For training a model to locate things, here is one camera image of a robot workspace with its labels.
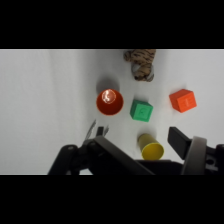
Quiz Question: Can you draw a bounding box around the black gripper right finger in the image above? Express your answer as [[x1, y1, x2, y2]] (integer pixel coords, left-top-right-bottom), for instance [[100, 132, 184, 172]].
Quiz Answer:
[[167, 126, 224, 176]]

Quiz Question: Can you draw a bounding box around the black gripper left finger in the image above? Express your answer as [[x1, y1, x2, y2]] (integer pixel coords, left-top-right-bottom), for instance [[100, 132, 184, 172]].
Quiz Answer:
[[47, 134, 156, 176]]

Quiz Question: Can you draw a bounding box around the striped tiger plush toy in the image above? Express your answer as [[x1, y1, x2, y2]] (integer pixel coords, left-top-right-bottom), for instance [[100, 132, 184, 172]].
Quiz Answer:
[[123, 49, 157, 83]]

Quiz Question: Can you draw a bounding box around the yellow plastic cup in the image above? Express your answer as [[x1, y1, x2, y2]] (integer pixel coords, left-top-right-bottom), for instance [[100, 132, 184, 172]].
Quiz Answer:
[[137, 133, 165, 161]]

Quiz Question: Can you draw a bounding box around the orange toy cube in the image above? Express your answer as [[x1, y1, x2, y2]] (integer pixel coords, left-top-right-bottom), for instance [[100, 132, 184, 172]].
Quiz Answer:
[[168, 88, 198, 114]]

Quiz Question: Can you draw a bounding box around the orange plastic cup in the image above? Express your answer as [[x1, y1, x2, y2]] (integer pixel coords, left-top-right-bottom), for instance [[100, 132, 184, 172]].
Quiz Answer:
[[96, 88, 125, 117]]

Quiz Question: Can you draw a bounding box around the green toy cube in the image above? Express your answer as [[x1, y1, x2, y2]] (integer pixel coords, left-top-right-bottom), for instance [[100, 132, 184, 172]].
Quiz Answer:
[[129, 98, 154, 123]]

